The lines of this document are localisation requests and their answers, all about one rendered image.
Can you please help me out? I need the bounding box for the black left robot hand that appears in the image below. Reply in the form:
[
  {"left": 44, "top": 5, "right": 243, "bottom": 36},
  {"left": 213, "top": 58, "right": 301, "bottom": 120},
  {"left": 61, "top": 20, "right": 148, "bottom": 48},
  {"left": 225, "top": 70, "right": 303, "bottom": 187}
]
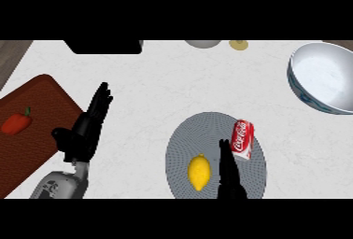
[{"left": 51, "top": 81, "right": 114, "bottom": 163}]

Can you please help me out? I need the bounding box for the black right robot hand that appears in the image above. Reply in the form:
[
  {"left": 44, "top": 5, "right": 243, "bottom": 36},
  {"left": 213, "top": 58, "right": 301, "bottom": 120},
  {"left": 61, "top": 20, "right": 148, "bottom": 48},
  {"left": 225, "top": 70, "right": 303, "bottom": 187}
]
[{"left": 218, "top": 138, "right": 250, "bottom": 200}]

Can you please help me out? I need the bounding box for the yellow lemon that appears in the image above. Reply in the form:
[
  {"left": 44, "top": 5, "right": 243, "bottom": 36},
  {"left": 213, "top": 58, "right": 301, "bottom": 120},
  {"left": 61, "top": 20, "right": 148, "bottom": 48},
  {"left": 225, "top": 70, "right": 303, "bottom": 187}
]
[{"left": 187, "top": 153, "right": 213, "bottom": 192}]

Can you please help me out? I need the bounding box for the round grey placemat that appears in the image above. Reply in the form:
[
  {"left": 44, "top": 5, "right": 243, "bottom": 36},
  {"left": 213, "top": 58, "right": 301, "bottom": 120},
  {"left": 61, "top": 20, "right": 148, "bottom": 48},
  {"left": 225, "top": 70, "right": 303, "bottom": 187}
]
[{"left": 165, "top": 111, "right": 269, "bottom": 200}]

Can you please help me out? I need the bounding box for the white and blue bowl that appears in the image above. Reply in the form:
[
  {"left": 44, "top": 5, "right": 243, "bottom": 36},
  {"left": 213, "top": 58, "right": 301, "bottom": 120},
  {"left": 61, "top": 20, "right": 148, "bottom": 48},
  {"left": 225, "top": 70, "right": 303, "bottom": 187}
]
[{"left": 287, "top": 42, "right": 353, "bottom": 116}]

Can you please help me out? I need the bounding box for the brown cutting board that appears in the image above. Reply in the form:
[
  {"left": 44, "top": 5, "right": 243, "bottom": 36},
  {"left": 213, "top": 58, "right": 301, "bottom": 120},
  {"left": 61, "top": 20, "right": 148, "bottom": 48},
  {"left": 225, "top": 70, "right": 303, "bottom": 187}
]
[{"left": 0, "top": 73, "right": 88, "bottom": 200}]

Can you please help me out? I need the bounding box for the red soda can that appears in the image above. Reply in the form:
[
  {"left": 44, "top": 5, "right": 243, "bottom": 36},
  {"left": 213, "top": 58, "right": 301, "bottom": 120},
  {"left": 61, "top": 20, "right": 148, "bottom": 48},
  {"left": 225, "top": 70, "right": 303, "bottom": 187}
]
[{"left": 230, "top": 119, "right": 256, "bottom": 161}]

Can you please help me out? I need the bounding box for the red bell pepper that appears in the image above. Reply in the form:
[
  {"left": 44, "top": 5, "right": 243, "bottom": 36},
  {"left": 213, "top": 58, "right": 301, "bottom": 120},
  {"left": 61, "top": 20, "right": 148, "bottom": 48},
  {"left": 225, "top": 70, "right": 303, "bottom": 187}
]
[{"left": 0, "top": 106, "right": 35, "bottom": 136}]

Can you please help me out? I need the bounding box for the black appliance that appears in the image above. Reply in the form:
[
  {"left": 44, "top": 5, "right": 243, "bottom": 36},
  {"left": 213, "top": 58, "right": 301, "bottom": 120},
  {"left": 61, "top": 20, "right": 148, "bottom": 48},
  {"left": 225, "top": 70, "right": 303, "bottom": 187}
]
[{"left": 63, "top": 40, "right": 145, "bottom": 55}]

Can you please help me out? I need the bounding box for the grey round object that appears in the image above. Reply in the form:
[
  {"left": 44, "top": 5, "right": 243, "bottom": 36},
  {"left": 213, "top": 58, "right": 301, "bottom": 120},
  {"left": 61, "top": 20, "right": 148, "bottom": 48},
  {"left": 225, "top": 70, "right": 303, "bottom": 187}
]
[{"left": 184, "top": 40, "right": 224, "bottom": 49}]

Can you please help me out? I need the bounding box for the pale yellow round object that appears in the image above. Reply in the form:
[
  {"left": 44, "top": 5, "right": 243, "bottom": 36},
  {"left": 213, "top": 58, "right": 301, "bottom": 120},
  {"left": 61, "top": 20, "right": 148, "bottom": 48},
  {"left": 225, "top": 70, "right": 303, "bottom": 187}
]
[{"left": 230, "top": 40, "right": 250, "bottom": 51}]

